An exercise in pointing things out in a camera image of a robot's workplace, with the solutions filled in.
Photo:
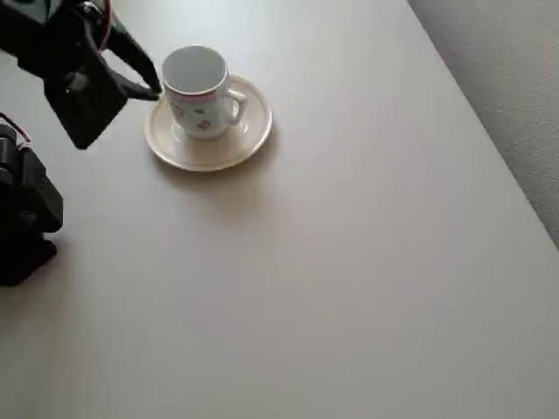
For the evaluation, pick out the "cream white saucer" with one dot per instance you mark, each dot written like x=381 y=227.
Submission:
x=253 y=131

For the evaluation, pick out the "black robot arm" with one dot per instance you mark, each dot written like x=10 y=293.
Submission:
x=26 y=205

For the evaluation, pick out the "black gripper camera mount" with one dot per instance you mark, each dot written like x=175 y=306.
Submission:
x=85 y=111

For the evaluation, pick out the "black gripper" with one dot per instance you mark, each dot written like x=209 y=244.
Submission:
x=129 y=51

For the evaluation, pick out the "white floral mug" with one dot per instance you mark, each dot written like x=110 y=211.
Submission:
x=196 y=105

